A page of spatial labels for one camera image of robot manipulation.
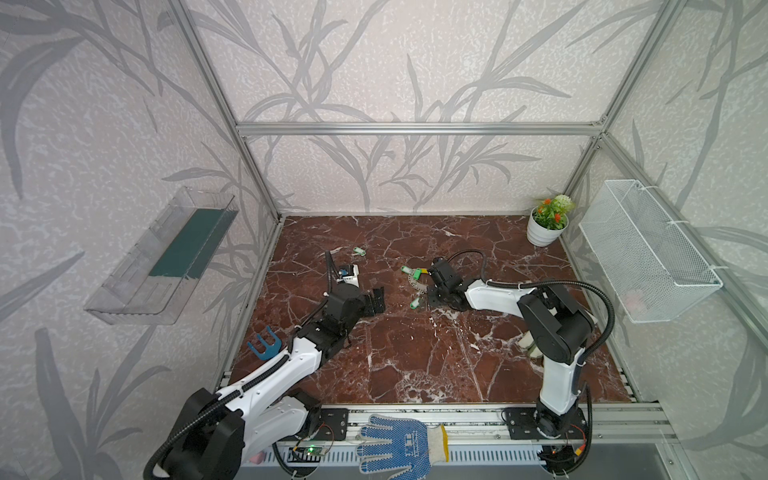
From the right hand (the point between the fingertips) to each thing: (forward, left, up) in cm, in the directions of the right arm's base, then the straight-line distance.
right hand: (434, 284), depth 99 cm
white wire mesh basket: (-16, -44, +33) cm, 57 cm away
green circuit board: (-46, +33, 0) cm, 56 cm away
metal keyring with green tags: (+4, +6, 0) cm, 7 cm away
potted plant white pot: (+16, -39, +5) cm, 42 cm away
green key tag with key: (+14, +26, 0) cm, 30 cm away
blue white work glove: (-45, +8, +1) cm, 45 cm away
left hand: (-7, +18, +14) cm, 24 cm away
